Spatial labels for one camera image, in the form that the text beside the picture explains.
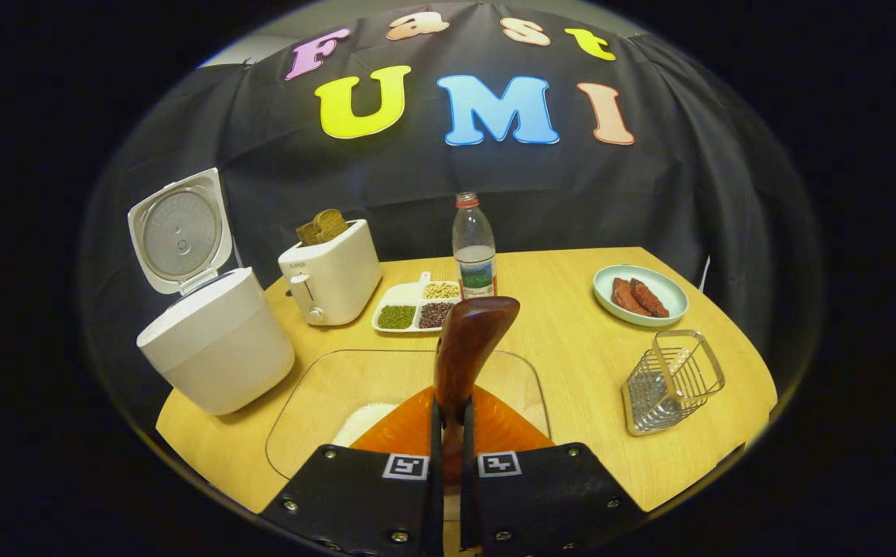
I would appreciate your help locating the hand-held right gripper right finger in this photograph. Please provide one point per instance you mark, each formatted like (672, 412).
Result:
(548, 503)

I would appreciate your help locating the clear plastic water bottle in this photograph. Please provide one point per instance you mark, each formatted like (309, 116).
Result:
(475, 247)

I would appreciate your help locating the white rice cooker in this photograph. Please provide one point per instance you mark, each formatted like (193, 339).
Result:
(216, 348)

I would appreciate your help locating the white toaster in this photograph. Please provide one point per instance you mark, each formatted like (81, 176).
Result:
(336, 278)

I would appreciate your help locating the brown bread slice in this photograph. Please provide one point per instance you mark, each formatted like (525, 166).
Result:
(332, 224)
(307, 234)

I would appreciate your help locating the brown wooden spoon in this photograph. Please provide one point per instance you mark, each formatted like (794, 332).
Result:
(467, 348)

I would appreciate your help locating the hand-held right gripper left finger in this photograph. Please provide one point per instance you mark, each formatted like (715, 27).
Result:
(355, 503)

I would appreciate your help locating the red meat slice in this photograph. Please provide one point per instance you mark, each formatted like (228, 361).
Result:
(624, 298)
(649, 298)

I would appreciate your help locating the white divided bean tray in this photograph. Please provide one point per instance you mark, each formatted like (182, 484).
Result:
(405, 298)

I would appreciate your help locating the pale green plate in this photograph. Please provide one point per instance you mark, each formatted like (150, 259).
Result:
(672, 294)

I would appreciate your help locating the black backdrop cloth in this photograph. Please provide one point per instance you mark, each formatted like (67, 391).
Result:
(688, 178)

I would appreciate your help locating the clear glass dish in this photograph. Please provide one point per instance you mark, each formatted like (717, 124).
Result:
(340, 379)

